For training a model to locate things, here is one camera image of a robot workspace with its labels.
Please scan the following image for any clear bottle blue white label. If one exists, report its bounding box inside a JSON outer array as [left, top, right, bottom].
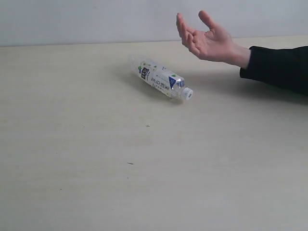
[[129, 56, 193, 101]]

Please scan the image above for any person's open bare hand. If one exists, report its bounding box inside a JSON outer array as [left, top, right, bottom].
[[176, 11, 251, 69]]

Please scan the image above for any forearm in black sleeve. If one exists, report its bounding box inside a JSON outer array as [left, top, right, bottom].
[[240, 46, 308, 95]]

